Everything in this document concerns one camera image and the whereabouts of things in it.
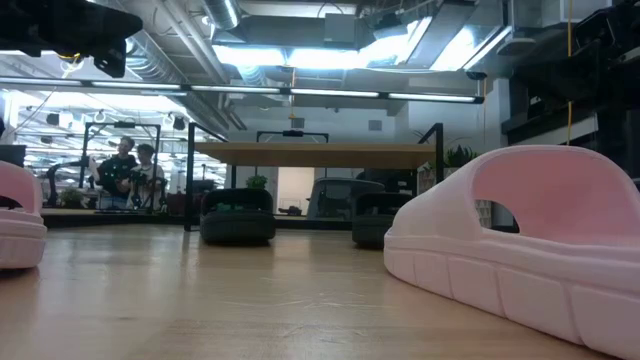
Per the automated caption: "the long LED light bar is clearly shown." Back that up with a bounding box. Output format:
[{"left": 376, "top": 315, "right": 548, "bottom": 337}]
[{"left": 0, "top": 76, "right": 485, "bottom": 105}]

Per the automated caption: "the green plant in patterned pot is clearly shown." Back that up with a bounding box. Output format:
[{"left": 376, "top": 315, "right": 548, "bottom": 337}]
[{"left": 418, "top": 142, "right": 480, "bottom": 196}]

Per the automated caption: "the thin yellow cord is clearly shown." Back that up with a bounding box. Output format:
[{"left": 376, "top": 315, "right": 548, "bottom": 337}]
[{"left": 566, "top": 0, "right": 573, "bottom": 146}]

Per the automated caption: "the person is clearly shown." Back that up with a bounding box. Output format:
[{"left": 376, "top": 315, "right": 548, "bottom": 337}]
[
  {"left": 94, "top": 135, "right": 140, "bottom": 211},
  {"left": 127, "top": 143, "right": 167, "bottom": 211}
]

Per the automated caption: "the dark monitor screen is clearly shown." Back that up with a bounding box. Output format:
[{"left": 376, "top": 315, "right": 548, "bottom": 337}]
[{"left": 0, "top": 144, "right": 27, "bottom": 169}]

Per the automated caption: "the wooden shelf with black legs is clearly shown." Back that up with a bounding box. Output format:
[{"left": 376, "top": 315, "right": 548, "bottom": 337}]
[{"left": 183, "top": 122, "right": 445, "bottom": 232}]

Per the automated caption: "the low green room plant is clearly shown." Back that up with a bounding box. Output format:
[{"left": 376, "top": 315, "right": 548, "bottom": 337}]
[{"left": 58, "top": 187, "right": 87, "bottom": 209}]

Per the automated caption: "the pink foam slide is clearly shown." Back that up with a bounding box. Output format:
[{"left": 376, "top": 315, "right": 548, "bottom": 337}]
[
  {"left": 383, "top": 144, "right": 640, "bottom": 360},
  {"left": 0, "top": 159, "right": 48, "bottom": 270}
]

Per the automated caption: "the black metal rig frame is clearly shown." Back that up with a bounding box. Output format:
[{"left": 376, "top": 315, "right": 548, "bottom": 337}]
[
  {"left": 78, "top": 121, "right": 162, "bottom": 211},
  {"left": 255, "top": 129, "right": 330, "bottom": 146}
]

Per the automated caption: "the grey office chair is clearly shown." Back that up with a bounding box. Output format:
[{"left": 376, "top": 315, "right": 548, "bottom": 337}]
[{"left": 306, "top": 177, "right": 386, "bottom": 221}]

